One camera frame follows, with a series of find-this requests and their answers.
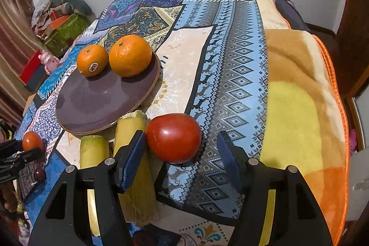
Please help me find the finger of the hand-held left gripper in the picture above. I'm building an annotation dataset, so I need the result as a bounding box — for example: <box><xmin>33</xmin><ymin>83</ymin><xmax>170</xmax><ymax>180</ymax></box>
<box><xmin>0</xmin><ymin>147</ymin><xmax>44</xmax><ymax>175</ymax></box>
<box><xmin>0</xmin><ymin>139</ymin><xmax>24</xmax><ymax>155</ymax></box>

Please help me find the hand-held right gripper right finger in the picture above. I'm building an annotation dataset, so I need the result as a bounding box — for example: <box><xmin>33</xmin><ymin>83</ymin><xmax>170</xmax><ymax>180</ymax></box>
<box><xmin>216</xmin><ymin>131</ymin><xmax>335</xmax><ymax>246</ymax></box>

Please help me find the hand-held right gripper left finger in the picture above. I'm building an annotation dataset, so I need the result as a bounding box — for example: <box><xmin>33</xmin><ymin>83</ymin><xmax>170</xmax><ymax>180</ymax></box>
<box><xmin>27</xmin><ymin>130</ymin><xmax>147</xmax><ymax>246</ymax></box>

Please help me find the small red tomato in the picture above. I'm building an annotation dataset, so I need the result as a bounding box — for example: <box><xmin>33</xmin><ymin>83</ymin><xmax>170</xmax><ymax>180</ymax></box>
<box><xmin>22</xmin><ymin>131</ymin><xmax>45</xmax><ymax>152</ymax></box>

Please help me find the large red tomato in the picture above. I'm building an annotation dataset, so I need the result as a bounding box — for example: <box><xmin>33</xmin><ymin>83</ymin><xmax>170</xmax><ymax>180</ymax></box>
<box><xmin>146</xmin><ymin>113</ymin><xmax>202</xmax><ymax>164</ymax></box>

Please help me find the round purple plate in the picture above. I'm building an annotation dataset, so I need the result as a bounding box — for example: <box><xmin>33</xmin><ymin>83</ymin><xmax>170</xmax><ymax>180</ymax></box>
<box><xmin>55</xmin><ymin>51</ymin><xmax>161</xmax><ymax>133</ymax></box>

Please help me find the corn cob near tomato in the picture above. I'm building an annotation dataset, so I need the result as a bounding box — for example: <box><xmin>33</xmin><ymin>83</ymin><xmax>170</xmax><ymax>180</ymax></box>
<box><xmin>113</xmin><ymin>110</ymin><xmax>158</xmax><ymax>228</ymax></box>

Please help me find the left corn cob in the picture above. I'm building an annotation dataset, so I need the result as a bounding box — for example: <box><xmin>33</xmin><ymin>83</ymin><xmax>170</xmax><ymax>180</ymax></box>
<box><xmin>80</xmin><ymin>135</ymin><xmax>112</xmax><ymax>237</ymax></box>

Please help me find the red box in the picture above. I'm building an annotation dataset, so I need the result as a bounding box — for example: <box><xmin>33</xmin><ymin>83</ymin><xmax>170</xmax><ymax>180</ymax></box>
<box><xmin>18</xmin><ymin>51</ymin><xmax>48</xmax><ymax>92</ymax></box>

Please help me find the orange yellow fleece blanket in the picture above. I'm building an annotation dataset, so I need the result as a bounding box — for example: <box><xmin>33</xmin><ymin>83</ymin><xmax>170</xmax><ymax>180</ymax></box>
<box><xmin>247</xmin><ymin>0</ymin><xmax>351</xmax><ymax>246</ymax></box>

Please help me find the blue patterned patchwork sheet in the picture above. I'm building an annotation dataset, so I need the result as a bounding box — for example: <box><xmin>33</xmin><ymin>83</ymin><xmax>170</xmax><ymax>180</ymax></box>
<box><xmin>14</xmin><ymin>0</ymin><xmax>270</xmax><ymax>246</ymax></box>

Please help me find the pink plush toy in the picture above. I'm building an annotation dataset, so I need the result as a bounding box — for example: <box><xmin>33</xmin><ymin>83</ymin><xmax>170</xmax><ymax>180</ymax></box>
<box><xmin>39</xmin><ymin>50</ymin><xmax>60</xmax><ymax>74</ymax></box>

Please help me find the large plain orange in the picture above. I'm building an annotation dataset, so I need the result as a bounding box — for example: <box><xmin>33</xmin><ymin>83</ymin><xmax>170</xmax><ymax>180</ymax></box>
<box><xmin>109</xmin><ymin>34</ymin><xmax>153</xmax><ymax>78</ymax></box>

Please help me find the orange with sticker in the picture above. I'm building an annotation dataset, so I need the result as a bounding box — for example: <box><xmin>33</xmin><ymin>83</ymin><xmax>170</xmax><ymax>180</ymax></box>
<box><xmin>76</xmin><ymin>44</ymin><xmax>109</xmax><ymax>77</ymax></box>

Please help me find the brown curtain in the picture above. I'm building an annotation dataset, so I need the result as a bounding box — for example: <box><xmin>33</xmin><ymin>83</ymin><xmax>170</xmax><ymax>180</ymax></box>
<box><xmin>0</xmin><ymin>0</ymin><xmax>42</xmax><ymax>127</ymax></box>

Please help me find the green storage box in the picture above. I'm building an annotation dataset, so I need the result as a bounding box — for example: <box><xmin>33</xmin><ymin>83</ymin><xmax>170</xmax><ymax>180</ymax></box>
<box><xmin>43</xmin><ymin>14</ymin><xmax>90</xmax><ymax>58</ymax></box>

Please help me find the pile of clothes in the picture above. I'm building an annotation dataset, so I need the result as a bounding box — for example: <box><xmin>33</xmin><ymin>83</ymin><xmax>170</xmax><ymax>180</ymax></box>
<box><xmin>31</xmin><ymin>0</ymin><xmax>96</xmax><ymax>35</ymax></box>

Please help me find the dark blue bag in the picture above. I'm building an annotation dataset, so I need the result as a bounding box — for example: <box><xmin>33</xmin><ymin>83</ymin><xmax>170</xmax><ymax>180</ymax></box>
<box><xmin>275</xmin><ymin>0</ymin><xmax>311</xmax><ymax>33</ymax></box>

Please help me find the wooden cabinet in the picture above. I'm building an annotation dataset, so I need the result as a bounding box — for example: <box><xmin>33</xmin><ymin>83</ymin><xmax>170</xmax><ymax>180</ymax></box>
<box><xmin>306</xmin><ymin>0</ymin><xmax>369</xmax><ymax>98</ymax></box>

